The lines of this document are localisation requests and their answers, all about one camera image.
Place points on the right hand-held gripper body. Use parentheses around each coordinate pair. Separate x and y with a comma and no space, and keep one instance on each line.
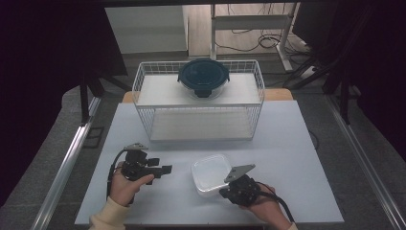
(242,188)

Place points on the round dark lidded container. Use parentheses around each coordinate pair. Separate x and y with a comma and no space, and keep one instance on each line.
(202,75)

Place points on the black floor frame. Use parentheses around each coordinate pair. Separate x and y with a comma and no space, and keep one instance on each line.
(94,137)

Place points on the black metal stand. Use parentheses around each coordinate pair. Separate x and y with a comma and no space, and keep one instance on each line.
(344,96)
(84,99)

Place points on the white cabinet panel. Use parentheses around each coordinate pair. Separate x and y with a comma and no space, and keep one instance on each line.
(146,28)

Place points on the aluminium rail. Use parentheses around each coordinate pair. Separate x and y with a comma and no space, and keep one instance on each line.
(367,166)
(63,172)

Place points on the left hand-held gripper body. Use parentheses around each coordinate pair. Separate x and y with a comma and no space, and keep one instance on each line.
(137,166)

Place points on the person's left hand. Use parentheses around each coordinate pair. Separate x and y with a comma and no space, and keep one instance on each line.
(124,188)

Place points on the white power strip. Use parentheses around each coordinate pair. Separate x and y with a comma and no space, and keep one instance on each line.
(308,72)

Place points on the white square container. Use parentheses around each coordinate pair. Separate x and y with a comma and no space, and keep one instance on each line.
(209,172)

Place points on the white metal desk frame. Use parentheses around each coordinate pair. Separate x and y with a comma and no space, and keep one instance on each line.
(252,22)

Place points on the person's right hand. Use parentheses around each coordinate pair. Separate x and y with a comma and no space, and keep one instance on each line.
(266,207)

